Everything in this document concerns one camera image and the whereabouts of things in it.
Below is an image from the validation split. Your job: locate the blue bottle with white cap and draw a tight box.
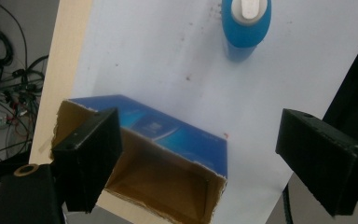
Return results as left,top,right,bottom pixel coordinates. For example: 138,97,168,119
221,0,272,63

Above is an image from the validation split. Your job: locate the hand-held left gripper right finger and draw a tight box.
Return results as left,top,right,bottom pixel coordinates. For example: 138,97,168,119
275,108,358,217

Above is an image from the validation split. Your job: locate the bundle of black cables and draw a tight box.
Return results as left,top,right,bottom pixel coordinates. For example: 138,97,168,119
0,0,49,162

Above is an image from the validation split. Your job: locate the blue cardboard box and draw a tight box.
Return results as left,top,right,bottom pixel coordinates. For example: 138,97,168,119
51,94,228,224

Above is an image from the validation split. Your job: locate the white paper sheet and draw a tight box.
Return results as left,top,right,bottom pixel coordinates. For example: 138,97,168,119
69,0,358,224

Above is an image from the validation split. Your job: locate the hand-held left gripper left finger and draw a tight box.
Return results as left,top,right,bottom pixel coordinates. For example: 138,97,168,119
51,107,124,214

